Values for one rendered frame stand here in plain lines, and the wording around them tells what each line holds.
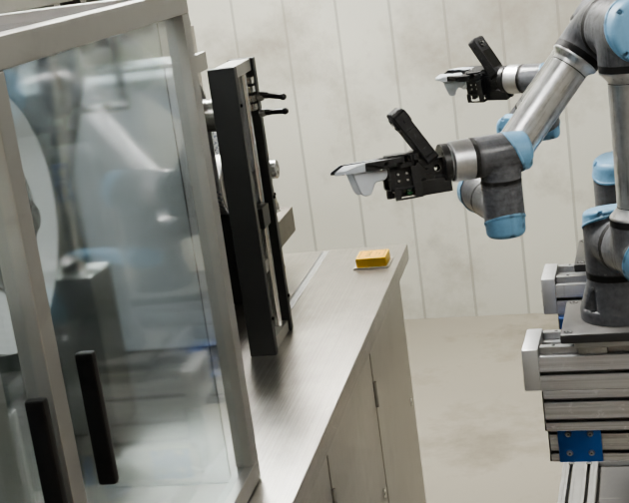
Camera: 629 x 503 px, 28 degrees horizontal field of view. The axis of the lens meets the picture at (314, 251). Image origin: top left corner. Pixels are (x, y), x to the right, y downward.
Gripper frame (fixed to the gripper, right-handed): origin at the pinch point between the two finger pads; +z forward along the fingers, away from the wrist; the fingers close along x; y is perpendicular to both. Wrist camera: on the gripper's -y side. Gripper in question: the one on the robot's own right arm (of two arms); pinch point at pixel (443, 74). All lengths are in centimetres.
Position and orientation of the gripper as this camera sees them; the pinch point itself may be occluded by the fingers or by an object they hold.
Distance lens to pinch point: 342.2
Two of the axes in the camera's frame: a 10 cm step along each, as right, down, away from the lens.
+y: 2.2, 9.1, 3.4
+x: 6.2, -4.0, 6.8
